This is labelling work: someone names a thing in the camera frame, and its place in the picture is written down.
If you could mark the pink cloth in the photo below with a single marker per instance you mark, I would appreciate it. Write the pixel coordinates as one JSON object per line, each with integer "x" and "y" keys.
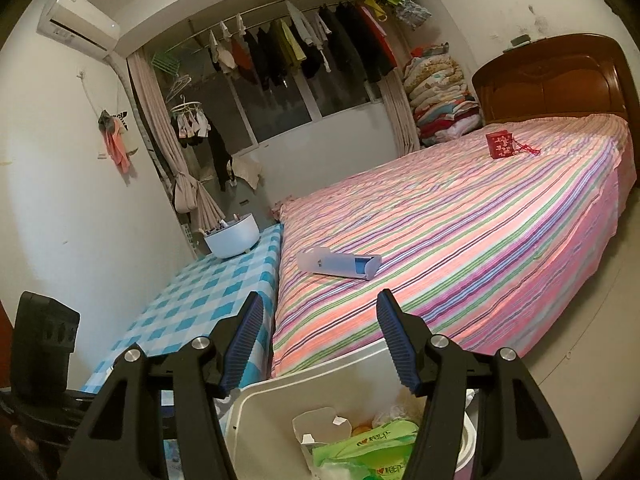
{"x": 117, "y": 145}

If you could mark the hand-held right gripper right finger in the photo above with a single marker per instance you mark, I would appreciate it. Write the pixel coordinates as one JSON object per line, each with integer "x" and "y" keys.
{"x": 400, "y": 345}

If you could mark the white round container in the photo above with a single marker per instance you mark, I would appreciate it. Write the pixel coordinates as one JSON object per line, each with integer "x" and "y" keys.
{"x": 235, "y": 242}

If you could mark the stack of folded quilts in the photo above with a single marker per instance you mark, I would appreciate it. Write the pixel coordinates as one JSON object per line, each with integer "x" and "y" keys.
{"x": 440, "y": 100}

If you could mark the green tissue packet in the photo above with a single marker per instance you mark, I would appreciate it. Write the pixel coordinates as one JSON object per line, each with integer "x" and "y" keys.
{"x": 370, "y": 447}

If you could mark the blue white checkered tablecloth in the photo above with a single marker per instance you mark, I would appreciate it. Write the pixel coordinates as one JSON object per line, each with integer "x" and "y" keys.
{"x": 200, "y": 285}

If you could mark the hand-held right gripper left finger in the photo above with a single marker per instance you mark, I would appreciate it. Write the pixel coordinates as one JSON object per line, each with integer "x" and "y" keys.
{"x": 245, "y": 340}

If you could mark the row of hanging clothes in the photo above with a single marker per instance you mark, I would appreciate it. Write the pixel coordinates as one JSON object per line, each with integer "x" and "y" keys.
{"x": 300, "y": 50}

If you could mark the black hanging garment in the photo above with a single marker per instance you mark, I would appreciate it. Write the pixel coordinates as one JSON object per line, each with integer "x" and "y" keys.
{"x": 217, "y": 155}

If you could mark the beige curtain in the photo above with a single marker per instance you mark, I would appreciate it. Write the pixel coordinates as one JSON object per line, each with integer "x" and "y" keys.
{"x": 160, "y": 135}
{"x": 400, "y": 115}

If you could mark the wooden headboard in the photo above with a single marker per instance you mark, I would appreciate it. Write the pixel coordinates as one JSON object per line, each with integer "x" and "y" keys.
{"x": 550, "y": 80}

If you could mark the white cardboard box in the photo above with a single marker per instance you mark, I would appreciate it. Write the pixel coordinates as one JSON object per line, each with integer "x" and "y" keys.
{"x": 320, "y": 425}

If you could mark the red patterned pouch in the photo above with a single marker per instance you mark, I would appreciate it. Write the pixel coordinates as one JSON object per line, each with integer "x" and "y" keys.
{"x": 500, "y": 144}

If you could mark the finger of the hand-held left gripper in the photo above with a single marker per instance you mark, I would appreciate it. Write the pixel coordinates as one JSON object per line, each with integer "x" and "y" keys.
{"x": 169, "y": 415}

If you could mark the small dark box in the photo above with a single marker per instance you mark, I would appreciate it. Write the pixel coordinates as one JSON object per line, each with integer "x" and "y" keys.
{"x": 520, "y": 40}

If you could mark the pink striped bed sheet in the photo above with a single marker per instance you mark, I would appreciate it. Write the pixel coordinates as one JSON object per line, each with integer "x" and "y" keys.
{"x": 475, "y": 220}

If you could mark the round clip drying hanger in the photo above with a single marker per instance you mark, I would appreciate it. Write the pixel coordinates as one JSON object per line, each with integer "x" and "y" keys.
{"x": 190, "y": 125}

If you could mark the white plastic trash bin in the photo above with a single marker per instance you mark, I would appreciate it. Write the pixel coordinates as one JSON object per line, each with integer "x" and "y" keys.
{"x": 265, "y": 410}

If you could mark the white wall air conditioner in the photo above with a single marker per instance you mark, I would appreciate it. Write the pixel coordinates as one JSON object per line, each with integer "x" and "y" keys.
{"x": 75, "y": 15}

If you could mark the light blue plastic case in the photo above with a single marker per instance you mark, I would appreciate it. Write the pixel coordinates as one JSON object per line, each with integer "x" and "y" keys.
{"x": 330, "y": 262}

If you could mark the beige cloth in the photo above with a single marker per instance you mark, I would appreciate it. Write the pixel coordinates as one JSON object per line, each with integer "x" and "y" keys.
{"x": 247, "y": 170}

